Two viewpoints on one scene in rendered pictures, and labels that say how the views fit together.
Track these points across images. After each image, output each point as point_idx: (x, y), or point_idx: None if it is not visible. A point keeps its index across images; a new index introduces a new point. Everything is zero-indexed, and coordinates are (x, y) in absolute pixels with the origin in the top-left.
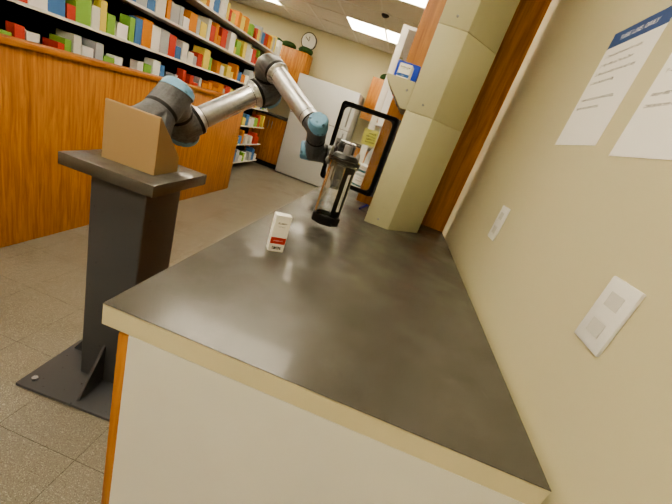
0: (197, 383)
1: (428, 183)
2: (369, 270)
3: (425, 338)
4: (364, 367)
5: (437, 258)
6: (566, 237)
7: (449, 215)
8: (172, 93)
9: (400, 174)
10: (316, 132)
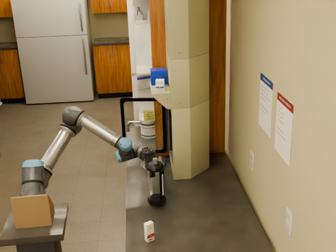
0: None
1: (203, 138)
2: (198, 224)
3: (237, 251)
4: None
5: (229, 187)
6: (274, 183)
7: (224, 140)
8: (37, 171)
9: (184, 144)
10: (127, 150)
